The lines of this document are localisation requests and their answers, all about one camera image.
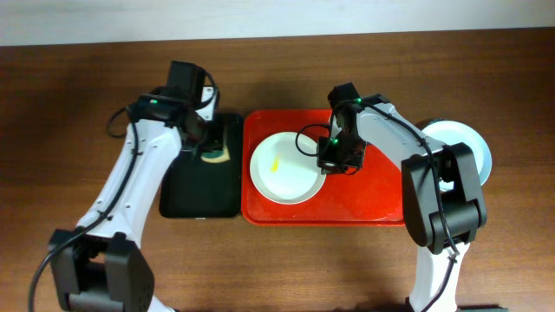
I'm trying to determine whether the white plate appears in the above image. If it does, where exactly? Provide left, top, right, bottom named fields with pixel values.
left=249, top=132, right=326, bottom=205

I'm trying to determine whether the green yellow sponge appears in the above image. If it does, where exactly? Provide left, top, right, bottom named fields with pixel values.
left=200, top=147, right=231, bottom=164

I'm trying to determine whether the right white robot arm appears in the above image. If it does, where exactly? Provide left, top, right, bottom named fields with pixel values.
left=317, top=94, right=486, bottom=311

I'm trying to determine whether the black rectangular tray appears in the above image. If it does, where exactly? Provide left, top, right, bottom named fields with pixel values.
left=159, top=113, right=244, bottom=218

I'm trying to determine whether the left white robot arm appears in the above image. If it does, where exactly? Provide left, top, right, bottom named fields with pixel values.
left=42, top=87, right=221, bottom=311

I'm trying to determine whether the red plastic tray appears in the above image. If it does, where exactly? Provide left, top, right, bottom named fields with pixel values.
left=241, top=109, right=404, bottom=226

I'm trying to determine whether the light blue plate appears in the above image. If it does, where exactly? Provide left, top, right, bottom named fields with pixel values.
left=422, top=120, right=493, bottom=185

